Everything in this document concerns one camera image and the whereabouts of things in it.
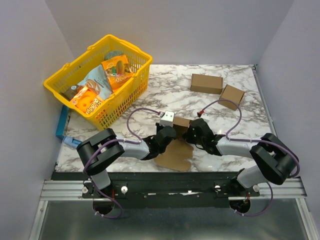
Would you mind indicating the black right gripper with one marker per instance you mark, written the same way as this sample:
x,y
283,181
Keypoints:
x,y
189,132

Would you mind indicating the brown cardboard box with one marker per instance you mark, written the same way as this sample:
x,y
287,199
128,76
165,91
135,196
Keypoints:
x,y
178,152

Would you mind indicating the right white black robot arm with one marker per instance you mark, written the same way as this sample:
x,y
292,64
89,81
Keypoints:
x,y
274,162

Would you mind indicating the aluminium extrusion frame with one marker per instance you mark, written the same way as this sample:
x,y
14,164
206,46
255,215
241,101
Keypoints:
x,y
71,190

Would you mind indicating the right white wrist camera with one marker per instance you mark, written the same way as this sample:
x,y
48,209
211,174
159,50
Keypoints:
x,y
202,115

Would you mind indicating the blue flat box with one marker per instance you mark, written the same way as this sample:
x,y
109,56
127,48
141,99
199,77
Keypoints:
x,y
60,129

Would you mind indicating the green round snack pack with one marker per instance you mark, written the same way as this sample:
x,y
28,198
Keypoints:
x,y
111,54

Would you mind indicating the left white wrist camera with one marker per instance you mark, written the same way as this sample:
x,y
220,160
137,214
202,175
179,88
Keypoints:
x,y
167,118

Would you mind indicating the orange mango snack bag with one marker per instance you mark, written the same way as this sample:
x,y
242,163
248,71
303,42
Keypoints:
x,y
117,71

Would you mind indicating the orange apple snack bag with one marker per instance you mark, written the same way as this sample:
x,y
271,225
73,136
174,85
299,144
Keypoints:
x,y
86,101

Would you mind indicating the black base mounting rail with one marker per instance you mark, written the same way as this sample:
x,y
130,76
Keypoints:
x,y
139,190

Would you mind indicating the yellow plastic shopping basket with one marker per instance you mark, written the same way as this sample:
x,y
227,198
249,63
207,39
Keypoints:
x,y
86,72

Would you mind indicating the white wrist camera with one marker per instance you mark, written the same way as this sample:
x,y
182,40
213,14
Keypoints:
x,y
167,118
202,115

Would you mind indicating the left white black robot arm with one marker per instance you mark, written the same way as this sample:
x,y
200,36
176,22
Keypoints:
x,y
102,149

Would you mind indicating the dark brown snack pack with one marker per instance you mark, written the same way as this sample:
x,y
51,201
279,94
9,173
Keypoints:
x,y
69,94

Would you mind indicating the light blue bread bag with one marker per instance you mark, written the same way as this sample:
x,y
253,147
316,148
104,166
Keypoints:
x,y
97,81

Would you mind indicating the large folded cardboard box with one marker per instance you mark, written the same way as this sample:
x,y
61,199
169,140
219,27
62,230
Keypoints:
x,y
206,84

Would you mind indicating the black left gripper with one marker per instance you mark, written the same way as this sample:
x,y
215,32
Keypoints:
x,y
159,127

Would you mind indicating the light blue small carton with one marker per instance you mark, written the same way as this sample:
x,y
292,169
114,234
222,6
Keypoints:
x,y
71,141

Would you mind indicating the small folded cardboard box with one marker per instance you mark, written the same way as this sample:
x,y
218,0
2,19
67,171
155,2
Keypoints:
x,y
231,97

